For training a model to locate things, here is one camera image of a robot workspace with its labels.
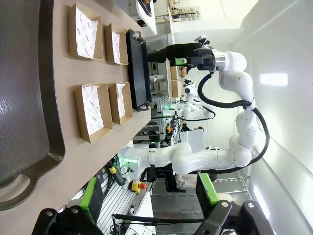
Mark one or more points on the white red-printed paper liner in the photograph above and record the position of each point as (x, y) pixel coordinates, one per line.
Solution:
(121, 102)
(93, 110)
(85, 34)
(115, 46)

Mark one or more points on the brown background cardboard box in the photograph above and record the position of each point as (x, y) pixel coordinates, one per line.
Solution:
(174, 73)
(176, 89)

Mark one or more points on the ceiling light panel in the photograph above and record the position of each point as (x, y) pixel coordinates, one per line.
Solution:
(274, 79)

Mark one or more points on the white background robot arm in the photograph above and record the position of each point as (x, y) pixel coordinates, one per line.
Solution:
(193, 110)

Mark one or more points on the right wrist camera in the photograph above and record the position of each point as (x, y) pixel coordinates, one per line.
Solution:
(201, 41)

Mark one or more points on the yellow red emergency stop button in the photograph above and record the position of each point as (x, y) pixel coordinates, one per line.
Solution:
(137, 186)

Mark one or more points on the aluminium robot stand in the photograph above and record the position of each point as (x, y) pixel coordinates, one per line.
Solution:
(115, 208)

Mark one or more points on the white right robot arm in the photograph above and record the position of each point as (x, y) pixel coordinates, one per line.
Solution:
(195, 156)

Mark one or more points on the mannequin in black jacket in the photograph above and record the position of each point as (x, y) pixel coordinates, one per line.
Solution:
(171, 52)

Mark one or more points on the white table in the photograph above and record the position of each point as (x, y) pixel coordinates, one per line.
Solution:
(146, 17)

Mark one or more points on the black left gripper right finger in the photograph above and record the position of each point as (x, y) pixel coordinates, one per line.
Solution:
(210, 191)

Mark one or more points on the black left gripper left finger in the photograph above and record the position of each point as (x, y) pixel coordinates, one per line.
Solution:
(88, 195)

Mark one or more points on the brown cardboard food box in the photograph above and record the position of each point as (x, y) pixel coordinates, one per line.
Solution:
(107, 44)
(112, 105)
(78, 115)
(71, 31)

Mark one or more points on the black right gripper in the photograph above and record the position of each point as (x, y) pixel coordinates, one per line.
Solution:
(205, 62)

